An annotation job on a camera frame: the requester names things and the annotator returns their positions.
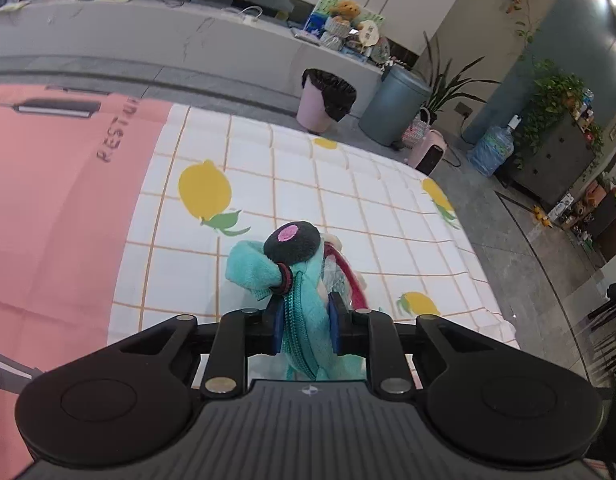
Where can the teddy bear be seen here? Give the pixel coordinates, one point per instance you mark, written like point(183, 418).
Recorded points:
point(345, 11)

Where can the grey drawer cabinet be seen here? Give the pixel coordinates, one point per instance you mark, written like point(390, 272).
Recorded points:
point(548, 174)

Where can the teal plush mirror bag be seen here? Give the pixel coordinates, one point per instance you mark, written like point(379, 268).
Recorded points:
point(303, 267)

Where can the pink space heater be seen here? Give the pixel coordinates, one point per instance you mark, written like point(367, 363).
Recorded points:
point(426, 144)

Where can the trailing pothos plant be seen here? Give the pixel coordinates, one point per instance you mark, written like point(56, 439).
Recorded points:
point(565, 55)

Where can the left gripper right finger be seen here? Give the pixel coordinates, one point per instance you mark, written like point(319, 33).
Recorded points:
point(376, 338)

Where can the checked lemon tablecloth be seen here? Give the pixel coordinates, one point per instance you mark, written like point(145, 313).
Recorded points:
point(214, 179)

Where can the tall green floor plant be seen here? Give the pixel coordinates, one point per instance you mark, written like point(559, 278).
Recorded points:
point(446, 85)

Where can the grey metal trash can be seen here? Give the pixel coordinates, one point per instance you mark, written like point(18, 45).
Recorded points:
point(397, 100)

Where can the marble TV console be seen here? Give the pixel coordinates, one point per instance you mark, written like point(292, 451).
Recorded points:
point(189, 37)

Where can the blue water jug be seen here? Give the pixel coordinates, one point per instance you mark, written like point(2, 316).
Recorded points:
point(494, 147)

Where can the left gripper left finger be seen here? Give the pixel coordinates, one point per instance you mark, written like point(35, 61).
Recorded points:
point(230, 343)

